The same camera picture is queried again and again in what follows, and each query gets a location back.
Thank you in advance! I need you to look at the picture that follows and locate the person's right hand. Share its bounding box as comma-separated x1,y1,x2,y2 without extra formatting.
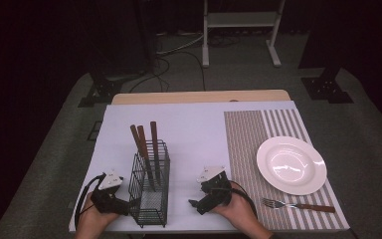
211,185,275,239

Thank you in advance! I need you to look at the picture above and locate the striped grey placemat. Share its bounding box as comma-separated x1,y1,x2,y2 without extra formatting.
223,109,351,231

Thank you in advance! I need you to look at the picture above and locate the white table cover sheet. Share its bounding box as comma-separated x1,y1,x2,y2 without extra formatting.
68,101,351,234

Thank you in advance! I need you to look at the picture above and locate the black floor cable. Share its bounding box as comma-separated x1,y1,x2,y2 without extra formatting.
128,50,208,94

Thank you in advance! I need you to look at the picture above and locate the light wooden table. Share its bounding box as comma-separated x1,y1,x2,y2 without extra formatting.
110,89,292,106

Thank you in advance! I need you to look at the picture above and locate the black wire cutlery basket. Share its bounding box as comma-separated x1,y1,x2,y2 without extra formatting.
127,138,171,229

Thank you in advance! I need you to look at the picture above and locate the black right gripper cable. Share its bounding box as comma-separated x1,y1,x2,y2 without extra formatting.
229,180,259,220

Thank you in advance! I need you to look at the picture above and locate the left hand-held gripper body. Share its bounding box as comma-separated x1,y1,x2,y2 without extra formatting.
90,168,131,217

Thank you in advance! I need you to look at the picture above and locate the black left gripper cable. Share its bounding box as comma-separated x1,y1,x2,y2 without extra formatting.
74,172,107,230

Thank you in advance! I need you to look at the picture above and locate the white round plate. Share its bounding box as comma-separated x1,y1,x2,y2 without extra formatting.
256,135,328,196

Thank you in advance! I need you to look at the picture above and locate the wooden handled fork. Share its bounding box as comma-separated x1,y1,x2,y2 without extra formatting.
262,197,336,214

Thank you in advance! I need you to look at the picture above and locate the person's left hand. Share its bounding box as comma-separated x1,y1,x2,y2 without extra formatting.
74,192,120,239

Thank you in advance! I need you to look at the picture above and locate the wooden handled utensil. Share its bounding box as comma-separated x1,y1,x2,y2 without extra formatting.
129,123,156,193
136,124,157,188
149,120,162,184

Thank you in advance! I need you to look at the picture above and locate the white metal stand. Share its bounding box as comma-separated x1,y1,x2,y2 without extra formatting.
201,0,287,69

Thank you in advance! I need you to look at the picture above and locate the small black floor frame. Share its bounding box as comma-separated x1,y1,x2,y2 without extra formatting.
86,120,103,142

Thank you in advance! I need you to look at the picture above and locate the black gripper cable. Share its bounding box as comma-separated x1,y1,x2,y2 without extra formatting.
229,180,259,220
74,172,107,230

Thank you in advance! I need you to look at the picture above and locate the white floor cable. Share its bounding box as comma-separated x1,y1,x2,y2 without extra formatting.
155,33,204,56

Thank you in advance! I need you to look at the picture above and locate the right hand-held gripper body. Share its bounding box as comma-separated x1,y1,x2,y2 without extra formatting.
196,165,234,216

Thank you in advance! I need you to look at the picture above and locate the black stand base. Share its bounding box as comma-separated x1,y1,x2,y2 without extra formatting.
77,68,124,109
299,65,355,105

